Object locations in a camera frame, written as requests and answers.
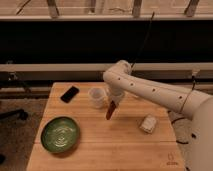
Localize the red pepper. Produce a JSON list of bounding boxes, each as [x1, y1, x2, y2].
[[106, 101, 117, 120]]

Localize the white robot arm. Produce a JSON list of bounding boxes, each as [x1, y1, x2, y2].
[[103, 60, 213, 171]]

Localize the white ceramic cup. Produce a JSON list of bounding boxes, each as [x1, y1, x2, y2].
[[88, 87, 106, 109]]

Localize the black smartphone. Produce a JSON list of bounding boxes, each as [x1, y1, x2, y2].
[[60, 86, 79, 103]]

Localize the green bowl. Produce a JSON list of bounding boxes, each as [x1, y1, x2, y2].
[[40, 116, 80, 154]]

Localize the black chair base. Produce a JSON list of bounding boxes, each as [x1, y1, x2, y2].
[[0, 108, 29, 122]]

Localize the black cable on floor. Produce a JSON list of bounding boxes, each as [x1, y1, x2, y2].
[[171, 116, 198, 145]]

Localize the black hanging cable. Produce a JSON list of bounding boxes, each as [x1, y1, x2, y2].
[[129, 11, 156, 69]]

